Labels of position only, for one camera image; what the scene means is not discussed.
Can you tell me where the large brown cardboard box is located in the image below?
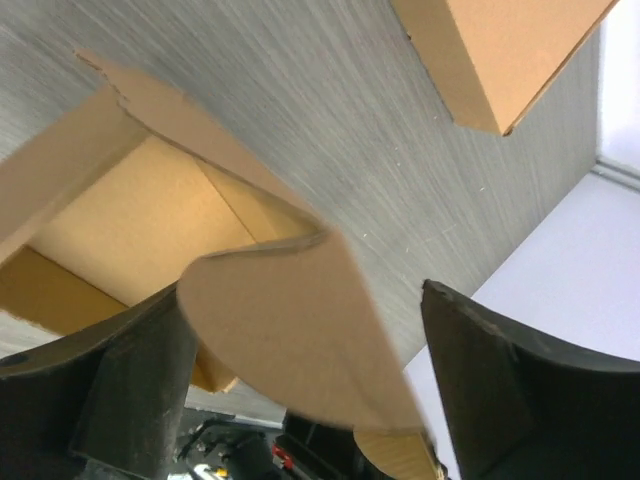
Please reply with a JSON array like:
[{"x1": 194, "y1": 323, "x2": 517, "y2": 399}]
[{"x1": 392, "y1": 0, "x2": 615, "y2": 136}]

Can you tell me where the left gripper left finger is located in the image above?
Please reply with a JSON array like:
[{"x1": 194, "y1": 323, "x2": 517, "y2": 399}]
[{"x1": 1, "y1": 286, "x2": 198, "y2": 479}]

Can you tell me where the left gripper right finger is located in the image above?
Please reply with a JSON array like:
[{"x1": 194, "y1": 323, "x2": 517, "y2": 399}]
[{"x1": 421, "y1": 280, "x2": 639, "y2": 479}]

